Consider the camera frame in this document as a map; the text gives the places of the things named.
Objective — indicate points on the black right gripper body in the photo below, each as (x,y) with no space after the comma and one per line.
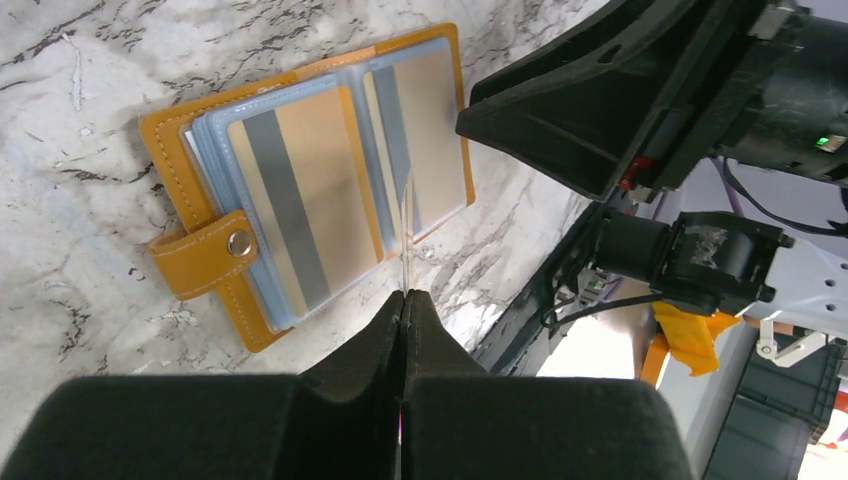
(796,119)

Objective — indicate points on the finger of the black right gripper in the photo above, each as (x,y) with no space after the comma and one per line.
(633,96)

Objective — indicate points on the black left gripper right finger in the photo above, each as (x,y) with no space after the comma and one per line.
(461,422)

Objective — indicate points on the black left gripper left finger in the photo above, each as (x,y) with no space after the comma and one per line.
(337,420)

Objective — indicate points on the gold credit card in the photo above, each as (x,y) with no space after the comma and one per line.
(408,233)
(413,102)
(304,170)

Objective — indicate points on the yellow leather card holder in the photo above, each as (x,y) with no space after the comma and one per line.
(220,247)

